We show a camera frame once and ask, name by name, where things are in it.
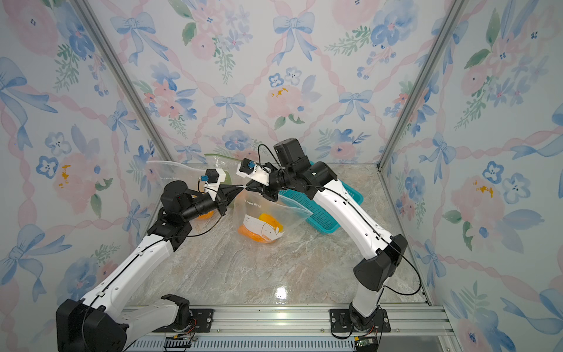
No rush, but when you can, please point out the orange mango basket back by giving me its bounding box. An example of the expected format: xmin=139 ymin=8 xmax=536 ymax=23
xmin=238 ymin=224 xmax=273 ymax=243

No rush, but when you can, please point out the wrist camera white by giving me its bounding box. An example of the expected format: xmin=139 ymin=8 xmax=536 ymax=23
xmin=197 ymin=169 xmax=221 ymax=193
xmin=236 ymin=158 xmax=271 ymax=186

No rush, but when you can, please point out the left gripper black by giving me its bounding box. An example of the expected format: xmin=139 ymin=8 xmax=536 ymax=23
xmin=184 ymin=185 xmax=243 ymax=223

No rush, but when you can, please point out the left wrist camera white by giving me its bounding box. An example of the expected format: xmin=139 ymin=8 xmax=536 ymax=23
xmin=197 ymin=169 xmax=221 ymax=193

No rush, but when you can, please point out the teal plastic basket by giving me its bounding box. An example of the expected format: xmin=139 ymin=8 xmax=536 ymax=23
xmin=273 ymin=158 xmax=369 ymax=238

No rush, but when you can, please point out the aluminium frame rail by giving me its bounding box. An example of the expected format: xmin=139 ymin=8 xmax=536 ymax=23
xmin=125 ymin=304 xmax=461 ymax=351

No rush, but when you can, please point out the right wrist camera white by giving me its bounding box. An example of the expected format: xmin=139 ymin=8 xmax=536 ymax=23
xmin=236 ymin=158 xmax=271 ymax=186

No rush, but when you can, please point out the clear zip-top bag green print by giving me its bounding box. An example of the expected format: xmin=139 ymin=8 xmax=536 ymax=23
xmin=205 ymin=153 xmax=248 ymax=186

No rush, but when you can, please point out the clear plastic bag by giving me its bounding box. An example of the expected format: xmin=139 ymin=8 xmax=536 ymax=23
xmin=233 ymin=191 xmax=312 ymax=243
xmin=146 ymin=161 xmax=218 ymax=221

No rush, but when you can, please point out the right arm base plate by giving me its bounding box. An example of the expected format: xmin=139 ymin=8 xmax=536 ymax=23
xmin=329 ymin=307 xmax=391 ymax=333

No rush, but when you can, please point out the orange mango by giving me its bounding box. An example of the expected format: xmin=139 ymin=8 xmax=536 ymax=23
xmin=196 ymin=211 xmax=215 ymax=221

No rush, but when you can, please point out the yellow mango basket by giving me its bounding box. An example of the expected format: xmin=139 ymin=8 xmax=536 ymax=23
xmin=259 ymin=214 xmax=284 ymax=233

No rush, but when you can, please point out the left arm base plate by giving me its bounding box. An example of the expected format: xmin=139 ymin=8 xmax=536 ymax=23
xmin=155 ymin=308 xmax=215 ymax=333

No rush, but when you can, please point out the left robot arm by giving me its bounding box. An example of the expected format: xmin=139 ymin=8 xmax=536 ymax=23
xmin=56 ymin=180 xmax=243 ymax=351

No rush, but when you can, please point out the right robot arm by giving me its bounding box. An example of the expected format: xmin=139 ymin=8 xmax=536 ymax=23
xmin=237 ymin=138 xmax=408 ymax=331

